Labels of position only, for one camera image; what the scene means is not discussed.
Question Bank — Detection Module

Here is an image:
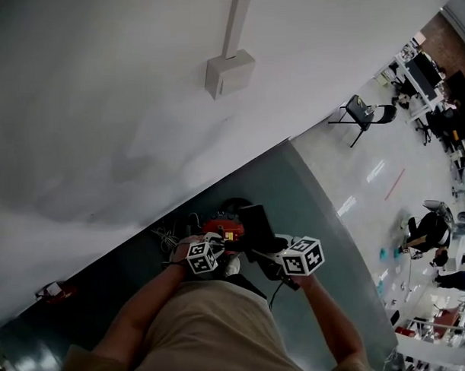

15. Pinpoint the white power cable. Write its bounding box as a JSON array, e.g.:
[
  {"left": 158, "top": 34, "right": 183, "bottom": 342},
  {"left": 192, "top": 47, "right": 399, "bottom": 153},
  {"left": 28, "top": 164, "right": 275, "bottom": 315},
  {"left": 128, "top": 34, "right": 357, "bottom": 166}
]
[{"left": 149, "top": 225, "right": 181, "bottom": 255}]

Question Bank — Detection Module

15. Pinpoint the person's left forearm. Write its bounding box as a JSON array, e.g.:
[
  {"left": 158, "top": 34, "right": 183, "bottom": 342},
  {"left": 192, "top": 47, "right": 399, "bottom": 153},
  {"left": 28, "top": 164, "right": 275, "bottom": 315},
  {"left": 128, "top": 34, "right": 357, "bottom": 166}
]
[{"left": 92, "top": 265, "right": 189, "bottom": 370}]

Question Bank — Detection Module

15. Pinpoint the red vacuum cleaner body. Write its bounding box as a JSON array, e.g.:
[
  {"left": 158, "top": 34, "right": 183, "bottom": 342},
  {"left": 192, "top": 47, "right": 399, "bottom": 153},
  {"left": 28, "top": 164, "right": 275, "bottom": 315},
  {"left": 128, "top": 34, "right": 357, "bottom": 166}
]
[{"left": 199, "top": 212, "right": 248, "bottom": 255}]

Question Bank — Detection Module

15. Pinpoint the white wall junction box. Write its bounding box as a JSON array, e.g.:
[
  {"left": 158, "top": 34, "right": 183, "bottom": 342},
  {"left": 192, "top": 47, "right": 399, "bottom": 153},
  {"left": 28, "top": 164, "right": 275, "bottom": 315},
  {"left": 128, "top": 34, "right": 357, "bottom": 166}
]
[{"left": 204, "top": 46, "right": 256, "bottom": 103}]

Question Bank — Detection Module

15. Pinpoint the person's left hand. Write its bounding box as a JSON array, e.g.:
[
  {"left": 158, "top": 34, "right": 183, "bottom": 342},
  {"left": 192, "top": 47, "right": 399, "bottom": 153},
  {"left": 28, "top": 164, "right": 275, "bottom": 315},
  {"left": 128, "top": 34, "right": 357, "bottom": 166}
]
[{"left": 168, "top": 233, "right": 205, "bottom": 268}]

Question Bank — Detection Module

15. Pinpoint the red fire extinguisher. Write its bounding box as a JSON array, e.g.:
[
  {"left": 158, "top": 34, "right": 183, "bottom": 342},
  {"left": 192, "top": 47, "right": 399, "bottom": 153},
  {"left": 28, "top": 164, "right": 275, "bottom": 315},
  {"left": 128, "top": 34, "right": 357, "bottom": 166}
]
[{"left": 41, "top": 284, "right": 78, "bottom": 304}]

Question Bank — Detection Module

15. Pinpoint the black folding chair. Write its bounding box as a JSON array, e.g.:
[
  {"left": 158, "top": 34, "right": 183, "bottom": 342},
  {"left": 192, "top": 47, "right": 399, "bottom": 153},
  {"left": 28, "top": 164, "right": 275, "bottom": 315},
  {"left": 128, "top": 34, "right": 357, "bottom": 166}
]
[{"left": 326, "top": 93, "right": 399, "bottom": 150}]

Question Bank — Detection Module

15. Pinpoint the white office desk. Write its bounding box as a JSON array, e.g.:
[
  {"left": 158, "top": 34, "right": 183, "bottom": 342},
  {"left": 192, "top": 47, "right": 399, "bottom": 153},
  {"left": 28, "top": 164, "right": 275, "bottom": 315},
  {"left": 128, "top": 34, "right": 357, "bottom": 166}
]
[{"left": 393, "top": 51, "right": 450, "bottom": 125}]

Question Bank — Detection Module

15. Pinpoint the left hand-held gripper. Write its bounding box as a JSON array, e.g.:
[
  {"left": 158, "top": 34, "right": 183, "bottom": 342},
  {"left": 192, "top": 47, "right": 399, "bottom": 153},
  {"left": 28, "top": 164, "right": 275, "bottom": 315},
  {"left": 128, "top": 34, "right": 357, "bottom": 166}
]
[{"left": 185, "top": 231, "right": 228, "bottom": 277}]

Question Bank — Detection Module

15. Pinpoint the small white box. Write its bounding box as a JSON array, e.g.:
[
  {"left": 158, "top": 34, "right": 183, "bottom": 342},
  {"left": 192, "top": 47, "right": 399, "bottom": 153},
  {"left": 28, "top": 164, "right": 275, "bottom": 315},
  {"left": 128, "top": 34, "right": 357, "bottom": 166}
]
[{"left": 35, "top": 281, "right": 61, "bottom": 300}]

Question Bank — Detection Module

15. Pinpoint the person's right forearm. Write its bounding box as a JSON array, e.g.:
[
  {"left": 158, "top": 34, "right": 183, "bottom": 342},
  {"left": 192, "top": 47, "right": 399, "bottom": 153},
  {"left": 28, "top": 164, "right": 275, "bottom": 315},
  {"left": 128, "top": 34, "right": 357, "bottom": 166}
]
[{"left": 296, "top": 274, "right": 371, "bottom": 367}]

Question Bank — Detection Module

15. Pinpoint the person's right white shoe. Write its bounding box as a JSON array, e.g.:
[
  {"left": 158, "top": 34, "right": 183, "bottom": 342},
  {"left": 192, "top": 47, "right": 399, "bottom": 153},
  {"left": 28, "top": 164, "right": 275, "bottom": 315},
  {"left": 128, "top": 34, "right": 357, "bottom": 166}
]
[{"left": 225, "top": 255, "right": 241, "bottom": 277}]

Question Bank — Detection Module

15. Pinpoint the black cable coil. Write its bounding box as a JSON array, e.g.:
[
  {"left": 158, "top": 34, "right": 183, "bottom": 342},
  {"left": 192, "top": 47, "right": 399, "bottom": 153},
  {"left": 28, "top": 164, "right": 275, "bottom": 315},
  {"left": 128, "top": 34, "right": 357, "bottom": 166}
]
[{"left": 218, "top": 197, "right": 256, "bottom": 220}]

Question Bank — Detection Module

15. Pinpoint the person's beige shirt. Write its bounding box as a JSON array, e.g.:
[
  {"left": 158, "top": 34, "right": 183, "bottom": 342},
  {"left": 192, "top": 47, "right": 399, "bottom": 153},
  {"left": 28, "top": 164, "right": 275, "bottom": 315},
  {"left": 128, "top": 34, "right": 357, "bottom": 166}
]
[{"left": 62, "top": 273, "right": 397, "bottom": 371}]

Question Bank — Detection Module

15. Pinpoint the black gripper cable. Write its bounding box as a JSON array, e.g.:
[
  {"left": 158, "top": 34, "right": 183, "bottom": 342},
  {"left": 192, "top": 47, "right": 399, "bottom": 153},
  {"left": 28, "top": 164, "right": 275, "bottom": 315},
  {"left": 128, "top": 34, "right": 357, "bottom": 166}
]
[{"left": 268, "top": 279, "right": 287, "bottom": 309}]

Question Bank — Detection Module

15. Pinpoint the black office chair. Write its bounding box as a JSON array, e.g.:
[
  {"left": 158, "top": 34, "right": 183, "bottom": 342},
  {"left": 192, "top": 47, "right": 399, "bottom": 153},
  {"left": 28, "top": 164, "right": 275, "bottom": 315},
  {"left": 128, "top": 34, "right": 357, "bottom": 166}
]
[{"left": 414, "top": 109, "right": 447, "bottom": 147}]

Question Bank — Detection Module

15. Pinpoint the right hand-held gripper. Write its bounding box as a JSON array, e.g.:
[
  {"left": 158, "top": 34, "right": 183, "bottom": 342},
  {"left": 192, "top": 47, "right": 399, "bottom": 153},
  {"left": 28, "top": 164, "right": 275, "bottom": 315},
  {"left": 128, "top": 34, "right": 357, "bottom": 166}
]
[{"left": 249, "top": 233, "right": 326, "bottom": 292}]

